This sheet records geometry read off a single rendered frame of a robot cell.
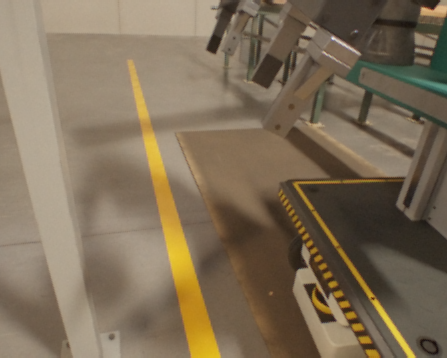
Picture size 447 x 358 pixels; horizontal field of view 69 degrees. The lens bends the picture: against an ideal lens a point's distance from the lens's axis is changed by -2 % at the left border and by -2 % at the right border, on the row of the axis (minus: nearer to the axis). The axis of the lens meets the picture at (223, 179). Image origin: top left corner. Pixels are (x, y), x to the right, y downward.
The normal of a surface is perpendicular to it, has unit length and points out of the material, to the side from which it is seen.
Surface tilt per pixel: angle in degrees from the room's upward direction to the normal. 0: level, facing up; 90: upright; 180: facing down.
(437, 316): 0
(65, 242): 90
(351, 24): 97
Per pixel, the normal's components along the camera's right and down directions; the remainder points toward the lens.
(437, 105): -0.99, 0.02
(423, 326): 0.06, -0.88
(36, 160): 0.28, 0.47
